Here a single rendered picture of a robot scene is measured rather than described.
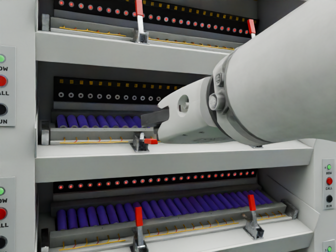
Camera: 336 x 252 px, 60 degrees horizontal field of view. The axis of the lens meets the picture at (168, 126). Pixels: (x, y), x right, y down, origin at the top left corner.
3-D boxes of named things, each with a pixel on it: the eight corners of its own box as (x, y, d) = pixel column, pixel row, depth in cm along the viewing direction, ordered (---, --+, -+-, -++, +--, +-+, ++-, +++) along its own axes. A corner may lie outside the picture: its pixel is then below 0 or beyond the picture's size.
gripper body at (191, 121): (204, 141, 23) (154, 153, 33) (301, 139, 27) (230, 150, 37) (196, 49, 24) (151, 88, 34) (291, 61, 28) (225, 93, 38)
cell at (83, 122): (85, 122, 64) (89, 133, 58) (76, 122, 63) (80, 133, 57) (85, 114, 63) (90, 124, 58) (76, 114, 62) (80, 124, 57)
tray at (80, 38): (308, 83, 71) (325, 23, 67) (35, 60, 47) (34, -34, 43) (256, 69, 89) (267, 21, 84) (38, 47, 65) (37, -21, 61)
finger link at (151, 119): (132, 121, 30) (147, 128, 36) (207, 114, 29) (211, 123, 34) (132, 110, 30) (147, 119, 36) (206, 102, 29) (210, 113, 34)
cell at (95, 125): (94, 122, 65) (99, 133, 59) (86, 122, 64) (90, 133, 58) (95, 115, 64) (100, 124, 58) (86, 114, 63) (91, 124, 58)
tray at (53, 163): (308, 165, 71) (320, 128, 68) (34, 183, 47) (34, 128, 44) (256, 134, 88) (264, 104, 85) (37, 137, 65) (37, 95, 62)
